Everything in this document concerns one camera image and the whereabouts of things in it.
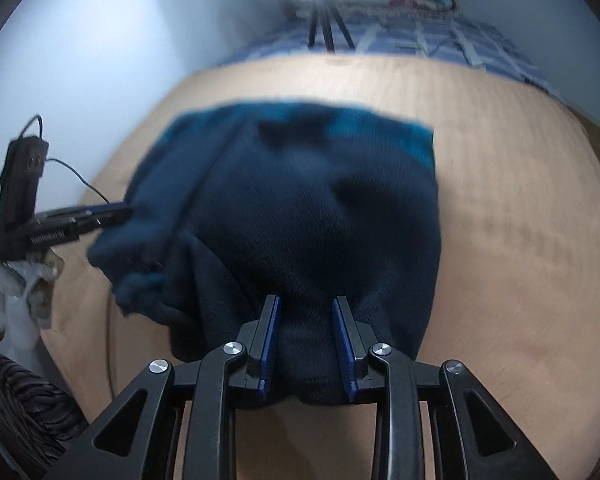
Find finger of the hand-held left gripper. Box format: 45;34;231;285
45;201;133;233

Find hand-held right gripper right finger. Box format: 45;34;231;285
331;296;561;480

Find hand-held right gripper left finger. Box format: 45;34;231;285
45;295;282;480

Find teal plaid fleece shirt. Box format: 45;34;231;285
87;101;441;408

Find person's left hand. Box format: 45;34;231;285
0;252;61;351

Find person's striped pants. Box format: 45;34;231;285
0;350;88;480

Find blue patterned bedsheet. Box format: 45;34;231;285
220;12;556;93

